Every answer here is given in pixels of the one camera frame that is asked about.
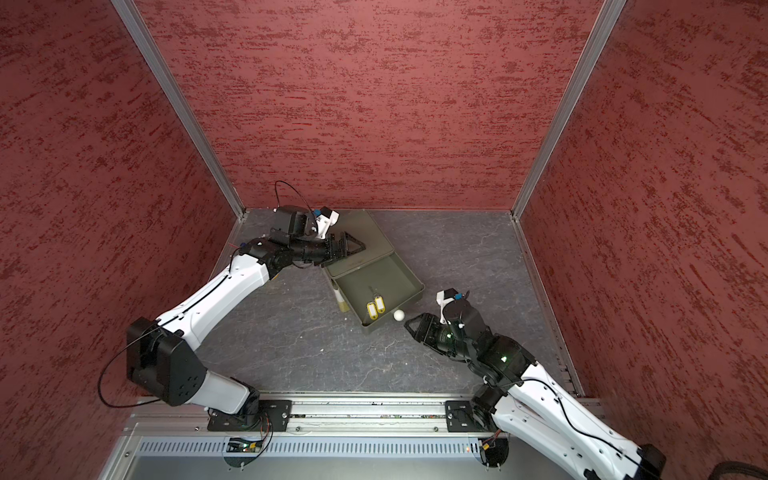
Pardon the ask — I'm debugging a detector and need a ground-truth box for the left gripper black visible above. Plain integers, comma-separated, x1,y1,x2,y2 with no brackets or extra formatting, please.
291,233,366,266

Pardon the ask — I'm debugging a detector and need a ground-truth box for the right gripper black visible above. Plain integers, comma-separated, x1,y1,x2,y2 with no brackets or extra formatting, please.
403,312,476,359

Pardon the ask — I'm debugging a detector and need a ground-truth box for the key yellow tag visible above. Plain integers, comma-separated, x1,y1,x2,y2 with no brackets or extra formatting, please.
374,290,386,314
366,302,379,320

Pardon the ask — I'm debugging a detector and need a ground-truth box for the olive top drawer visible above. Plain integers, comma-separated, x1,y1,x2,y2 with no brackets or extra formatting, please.
338,253,425,333

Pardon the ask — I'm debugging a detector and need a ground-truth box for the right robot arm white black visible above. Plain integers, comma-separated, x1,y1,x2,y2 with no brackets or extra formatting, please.
404,289,666,479

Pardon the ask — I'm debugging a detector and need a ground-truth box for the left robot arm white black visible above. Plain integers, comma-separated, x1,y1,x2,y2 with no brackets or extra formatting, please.
126,206,366,429

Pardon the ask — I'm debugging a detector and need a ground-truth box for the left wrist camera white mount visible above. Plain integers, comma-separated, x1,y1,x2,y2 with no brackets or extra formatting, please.
313,207,339,240

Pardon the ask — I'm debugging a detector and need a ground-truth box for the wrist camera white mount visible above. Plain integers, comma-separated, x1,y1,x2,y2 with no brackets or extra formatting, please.
313,207,339,240
436,288,469,325

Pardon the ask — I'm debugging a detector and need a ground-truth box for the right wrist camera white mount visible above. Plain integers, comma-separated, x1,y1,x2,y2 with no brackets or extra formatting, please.
436,288,469,325

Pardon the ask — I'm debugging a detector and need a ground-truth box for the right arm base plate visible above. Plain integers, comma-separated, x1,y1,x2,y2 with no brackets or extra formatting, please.
444,400,496,433

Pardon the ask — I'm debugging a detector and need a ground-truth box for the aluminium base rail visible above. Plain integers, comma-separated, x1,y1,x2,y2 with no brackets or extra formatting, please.
100,392,567,479

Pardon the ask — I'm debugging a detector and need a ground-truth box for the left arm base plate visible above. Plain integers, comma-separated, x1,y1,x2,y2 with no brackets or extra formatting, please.
207,399,293,432

